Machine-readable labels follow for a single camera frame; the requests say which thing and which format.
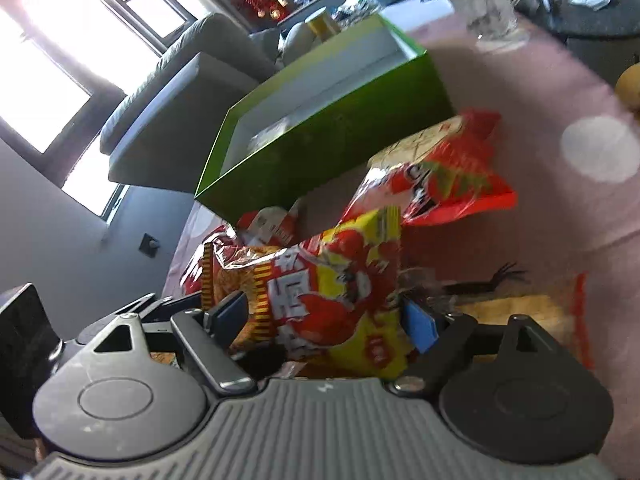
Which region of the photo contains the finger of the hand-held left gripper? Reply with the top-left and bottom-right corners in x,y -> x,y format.
102,292 -> 205,323

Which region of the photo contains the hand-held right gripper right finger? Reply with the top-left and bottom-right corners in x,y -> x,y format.
392,297 -> 558,395

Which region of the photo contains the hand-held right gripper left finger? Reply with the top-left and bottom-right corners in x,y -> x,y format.
75,292 -> 257,395

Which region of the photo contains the red yellow snack packet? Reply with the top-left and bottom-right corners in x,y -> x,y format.
202,205 -> 422,380

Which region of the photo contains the red chips snack packet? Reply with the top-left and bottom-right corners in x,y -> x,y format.
181,200 -> 302,297

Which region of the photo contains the red round cracker packet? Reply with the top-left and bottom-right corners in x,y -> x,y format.
345,109 -> 517,227

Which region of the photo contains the green cardboard box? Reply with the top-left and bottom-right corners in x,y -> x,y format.
194,14 -> 456,226

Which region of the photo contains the clear snack packet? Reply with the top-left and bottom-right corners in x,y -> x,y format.
440,262 -> 595,370

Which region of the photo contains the grey sofa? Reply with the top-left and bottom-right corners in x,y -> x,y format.
99,12 -> 281,197

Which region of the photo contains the window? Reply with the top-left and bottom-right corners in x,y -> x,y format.
0,0 -> 200,225

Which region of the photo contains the yellow canister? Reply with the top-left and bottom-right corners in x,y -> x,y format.
305,7 -> 344,42

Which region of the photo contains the yellow fruit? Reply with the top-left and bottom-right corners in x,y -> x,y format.
614,64 -> 640,119

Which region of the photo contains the clear plastic container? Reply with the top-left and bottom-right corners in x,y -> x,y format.
434,0 -> 532,45

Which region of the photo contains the dark round side table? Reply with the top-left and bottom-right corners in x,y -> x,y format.
515,0 -> 640,68

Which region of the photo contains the black wall socket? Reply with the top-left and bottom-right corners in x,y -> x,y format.
137,232 -> 164,260

